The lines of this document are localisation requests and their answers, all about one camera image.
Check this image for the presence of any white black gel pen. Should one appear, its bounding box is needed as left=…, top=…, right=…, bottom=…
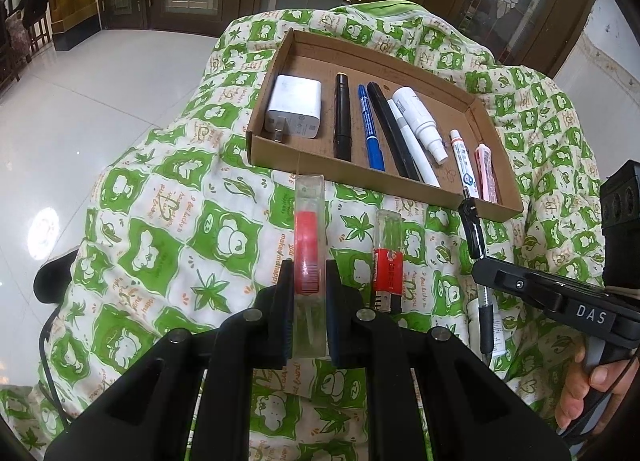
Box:
left=466, top=298, right=507, bottom=372

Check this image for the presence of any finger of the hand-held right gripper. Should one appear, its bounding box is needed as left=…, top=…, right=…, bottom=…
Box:
left=458, top=192, right=490, bottom=262

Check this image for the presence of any white charger plug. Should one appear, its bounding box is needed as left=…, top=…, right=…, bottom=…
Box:
left=264, top=74, right=322, bottom=142

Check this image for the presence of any blue pen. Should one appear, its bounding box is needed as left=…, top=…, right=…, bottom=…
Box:
left=356, top=84, right=387, bottom=173

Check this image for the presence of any person's right hand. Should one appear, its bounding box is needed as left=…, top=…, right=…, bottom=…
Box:
left=554, top=341, right=640, bottom=442

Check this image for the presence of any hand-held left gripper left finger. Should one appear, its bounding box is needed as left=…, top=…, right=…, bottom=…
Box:
left=44, top=258, right=297, bottom=461

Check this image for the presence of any black cable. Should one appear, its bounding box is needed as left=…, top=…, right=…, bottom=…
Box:
left=40, top=308, right=71, bottom=442

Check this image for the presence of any slim black pen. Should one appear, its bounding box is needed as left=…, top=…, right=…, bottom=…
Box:
left=366, top=82, right=422, bottom=182

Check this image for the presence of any green white printed blanket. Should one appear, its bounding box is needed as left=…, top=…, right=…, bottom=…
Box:
left=0, top=1, right=608, bottom=461

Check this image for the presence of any black rounded object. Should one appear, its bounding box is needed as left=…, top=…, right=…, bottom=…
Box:
left=33, top=247, right=81, bottom=306

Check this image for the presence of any clear gel pen black grip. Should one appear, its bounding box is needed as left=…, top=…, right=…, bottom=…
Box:
left=476, top=285, right=496, bottom=361

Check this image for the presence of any pink white tube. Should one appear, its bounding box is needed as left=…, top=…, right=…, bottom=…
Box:
left=473, top=142, right=501, bottom=203

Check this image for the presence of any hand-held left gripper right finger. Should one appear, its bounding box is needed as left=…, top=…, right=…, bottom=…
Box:
left=324, top=258, right=572, bottom=461

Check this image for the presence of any cardboard tray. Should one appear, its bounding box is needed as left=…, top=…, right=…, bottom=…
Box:
left=245, top=28, right=525, bottom=223

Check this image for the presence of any white ointment tube blue cartoon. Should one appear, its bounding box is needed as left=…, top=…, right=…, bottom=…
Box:
left=448, top=128, right=479, bottom=199

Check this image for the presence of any thick black marker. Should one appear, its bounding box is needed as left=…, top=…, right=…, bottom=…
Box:
left=333, top=72, right=353, bottom=162

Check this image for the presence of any white spray bottle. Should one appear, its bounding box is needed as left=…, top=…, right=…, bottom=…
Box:
left=391, top=86, right=449, bottom=165

